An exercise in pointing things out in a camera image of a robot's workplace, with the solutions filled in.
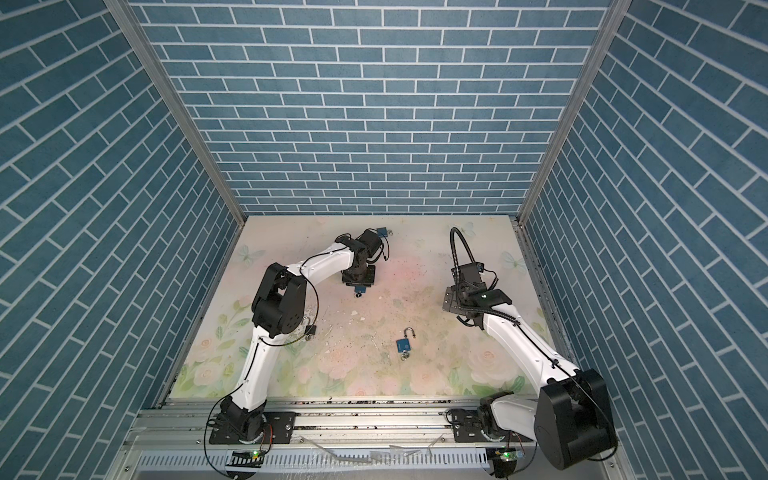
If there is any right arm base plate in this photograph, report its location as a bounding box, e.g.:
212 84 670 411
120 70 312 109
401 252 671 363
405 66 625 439
443 407 532 443

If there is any blue padlock near with key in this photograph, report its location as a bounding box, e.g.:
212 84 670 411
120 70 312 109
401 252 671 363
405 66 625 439
396 327 416 360

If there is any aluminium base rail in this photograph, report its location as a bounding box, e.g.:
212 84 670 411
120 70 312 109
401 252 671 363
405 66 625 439
106 396 630 479

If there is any floral table mat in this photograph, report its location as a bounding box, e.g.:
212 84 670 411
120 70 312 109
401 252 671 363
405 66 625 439
171 216 549 400

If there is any black padlock with keys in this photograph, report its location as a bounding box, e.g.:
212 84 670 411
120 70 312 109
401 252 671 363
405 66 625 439
304 312 318 341

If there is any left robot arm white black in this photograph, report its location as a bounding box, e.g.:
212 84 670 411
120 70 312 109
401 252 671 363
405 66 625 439
206 227 390 445

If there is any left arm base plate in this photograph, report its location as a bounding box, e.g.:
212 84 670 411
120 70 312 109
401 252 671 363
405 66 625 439
207 412 297 445

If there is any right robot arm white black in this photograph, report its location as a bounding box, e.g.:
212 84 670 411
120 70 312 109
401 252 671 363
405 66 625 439
443 227 619 470

